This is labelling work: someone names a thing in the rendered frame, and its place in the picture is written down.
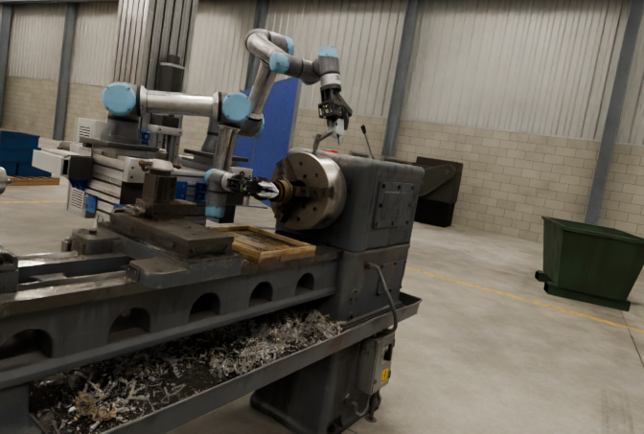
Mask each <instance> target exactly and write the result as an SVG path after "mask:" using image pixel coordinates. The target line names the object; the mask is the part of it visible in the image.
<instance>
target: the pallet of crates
mask: <svg viewBox="0 0 644 434"><path fill-rule="evenodd" d="M39 138H40V136H38V135H33V134H28V133H23V132H13V131H4V130H0V167H2V168H4V169H5V171H6V174H7V177H9V178H10V179H12V180H14V182H12V183H11V184H9V185H7V186H49V185H59V180H60V178H58V177H53V176H52V173H51V172H48V171H44V170H41V169H39V168H36V167H33V166H32V163H33V154H34V149H35V150H41V149H42V148H39V147H38V139H39Z"/></svg>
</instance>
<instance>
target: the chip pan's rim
mask: <svg viewBox="0 0 644 434"><path fill-rule="evenodd" d="M399 300H400V301H401V302H402V303H401V304H400V305H399V306H396V307H395V308H396V311H397V313H398V323H399V322H401V321H402V320H405V319H407V318H409V317H411V316H413V315H415V314H417V313H418V308H419V305H420V303H421V302H422V301H423V299H421V298H419V297H416V296H413V295H410V294H407V293H404V292H401V291H400V295H399ZM405 306H406V307H405ZM391 311H392V309H388V310H386V311H383V312H381V313H378V314H376V315H373V316H371V317H369V318H366V319H364V320H361V321H359V322H356V323H354V324H352V325H350V326H347V327H345V328H342V330H344V331H345V332H343V333H340V334H338V335H336V336H333V337H331V338H328V339H326V340H324V341H321V342H319V343H317V344H314V345H312V346H310V347H307V348H306V349H303V350H301V351H299V352H296V353H294V354H290V355H287V356H285V357H282V358H280V359H277V360H274V361H272V362H269V363H267V364H265V365H263V366H261V367H259V368H257V369H255V370H252V371H250V372H248V373H245V374H243V375H241V376H238V377H234V378H232V379H230V380H227V381H225V382H223V383H221V384H219V385H216V386H214V387H212V388H209V389H207V390H204V391H202V392H200V393H197V394H195V395H192V396H190V397H188V398H186V399H184V400H180V401H178V402H175V403H173V404H171V405H168V406H166V407H164V408H161V409H159V410H156V411H154V412H152V413H149V414H147V415H145V416H143V417H140V418H138V419H135V420H132V421H130V422H127V423H123V424H120V425H118V426H116V427H113V428H111V429H108V430H106V431H105V432H103V433H100V434H165V433H167V432H169V431H171V430H173V429H175V428H177V427H179V426H180V425H182V424H185V423H188V422H190V421H192V420H194V419H196V418H198V417H200V416H203V415H205V414H207V413H209V412H211V411H213V410H215V409H217V408H219V407H222V406H223V405H225V404H227V403H229V402H231V401H233V400H236V399H239V398H241V397H243V396H245V395H247V394H249V393H251V392H253V391H255V390H258V389H260V388H262V387H264V386H266V385H267V384H269V383H271V382H273V381H276V380H278V379H280V378H282V377H285V376H287V375H289V374H291V373H294V372H296V371H298V370H300V369H302V368H304V367H306V366H308V365H310V364H312V363H314V362H316V361H318V360H320V359H322V358H324V357H326V356H328V355H331V354H334V353H336V352H338V351H340V350H342V349H344V348H346V347H348V346H351V345H353V344H355V343H357V342H358V341H360V340H362V339H364V338H366V337H369V336H371V335H373V334H375V333H377V332H379V331H382V330H384V329H387V328H389V327H391V326H393V325H394V316H393V312H391ZM386 313H387V314H386ZM346 330H348V331H346ZM29 416H30V418H31V420H32V421H33V422H34V423H35V424H36V425H37V426H38V427H39V428H40V429H41V431H42V434H47V431H46V430H45V429H44V428H43V427H42V426H41V425H40V424H39V423H38V422H37V420H36V419H35V418H34V417H33V416H32V415H31V414H30V413H29Z"/></svg>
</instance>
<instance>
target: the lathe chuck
mask: <svg viewBox="0 0 644 434"><path fill-rule="evenodd" d="M287 158H288V160H289V162H290V164H291V166H292V169H293V171H294V174H295V176H296V179H297V180H301V181H302V182H301V183H299V184H298V185H296V186H297V187H304V185H306V187H321V188H333V197H332V199H331V198H330V197H309V196H306V197H305V199H304V197H302V196H296V197H297V198H298V199H299V200H300V201H301V202H296V203H295V205H294V207H293V209H292V211H291V213H290V215H289V217H288V219H287V222H286V224H285V226H286V227H287V228H288V229H291V230H296V231H302V230H314V229H319V228H321V227H324V226H325V225H327V224H328V223H329V222H330V221H331V220H332V219H333V218H334V217H335V215H336V213H337V211H338V209H339V207H340V203H341V199H342V183H341V179H340V176H339V173H338V171H337V169H336V167H335V166H334V164H333V163H332V162H331V161H330V160H329V159H327V158H326V157H324V156H321V155H318V154H315V155H314V154H310V153H306V152H294V153H291V154H289V155H288V156H287ZM278 171H279V170H278V168H277V166H276V167H275V169H274V171H273V173H272V174H271V177H270V181H275V180H276V178H278V175H277V173H276V172H278ZM269 203H270V207H271V209H272V212H273V214H274V216H275V214H276V212H277V209H275V207H276V205H277V203H276V202H274V201H269ZM327 217H328V218H329V219H328V220H327V221H326V222H324V223H322V221H323V220H324V219H325V218H327Z"/></svg>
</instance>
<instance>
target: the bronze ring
mask: <svg viewBox="0 0 644 434"><path fill-rule="evenodd" d="M272 183H273V184H274V185H275V186H276V188H277V189H278V191H279V194H278V195H277V196H275V197H273V198H270V199H269V201H274V202H280V203H287V202H288V201H289V200H290V199H291V198H292V187H291V186H292V185H291V184H290V183H289V182H288V181H287V180H285V179H280V180H275V181H272Z"/></svg>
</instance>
